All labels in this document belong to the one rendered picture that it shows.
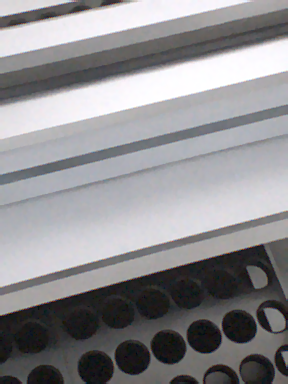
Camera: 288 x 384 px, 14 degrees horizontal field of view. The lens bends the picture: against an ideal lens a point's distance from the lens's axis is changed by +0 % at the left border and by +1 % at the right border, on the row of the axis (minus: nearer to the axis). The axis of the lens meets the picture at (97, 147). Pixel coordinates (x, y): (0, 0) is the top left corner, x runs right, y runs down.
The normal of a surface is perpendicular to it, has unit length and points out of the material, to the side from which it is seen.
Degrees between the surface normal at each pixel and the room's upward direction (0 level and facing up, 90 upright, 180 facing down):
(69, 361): 0
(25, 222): 0
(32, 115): 0
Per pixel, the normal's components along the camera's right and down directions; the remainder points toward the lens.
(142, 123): 0.31, 0.84
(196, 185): 0.09, -0.48
